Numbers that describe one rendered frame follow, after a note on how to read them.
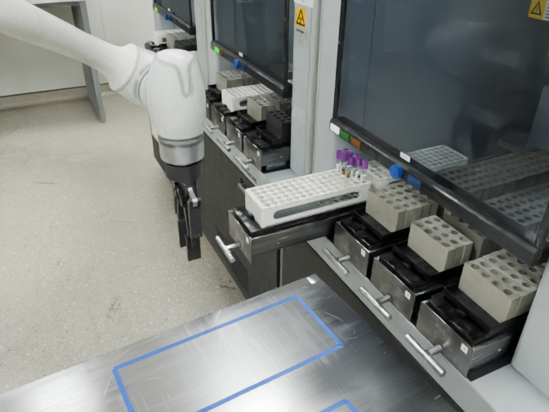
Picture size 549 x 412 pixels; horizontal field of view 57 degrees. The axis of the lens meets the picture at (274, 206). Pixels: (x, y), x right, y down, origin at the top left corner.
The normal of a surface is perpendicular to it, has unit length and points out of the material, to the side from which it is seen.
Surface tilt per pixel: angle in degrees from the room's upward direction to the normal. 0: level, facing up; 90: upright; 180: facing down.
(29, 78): 90
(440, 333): 90
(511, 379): 0
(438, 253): 90
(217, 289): 0
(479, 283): 90
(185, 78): 77
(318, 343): 0
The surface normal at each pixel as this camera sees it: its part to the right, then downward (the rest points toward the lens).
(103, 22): 0.44, 0.47
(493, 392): 0.01, -0.85
